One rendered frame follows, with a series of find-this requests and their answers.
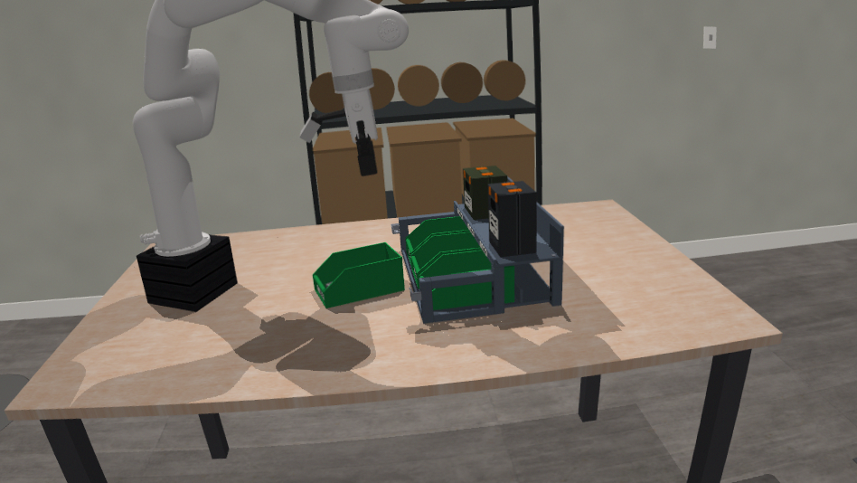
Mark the green bin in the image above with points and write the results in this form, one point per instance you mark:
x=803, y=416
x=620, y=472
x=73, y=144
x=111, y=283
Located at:
x=431, y=228
x=437, y=245
x=466, y=295
x=358, y=274

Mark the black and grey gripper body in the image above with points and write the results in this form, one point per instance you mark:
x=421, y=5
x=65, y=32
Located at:
x=365, y=112

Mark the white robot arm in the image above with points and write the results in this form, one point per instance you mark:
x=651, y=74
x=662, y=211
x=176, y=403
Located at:
x=172, y=73

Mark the dark grey metal shelf rack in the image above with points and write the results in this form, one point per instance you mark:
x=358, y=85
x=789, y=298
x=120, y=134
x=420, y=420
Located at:
x=550, y=244

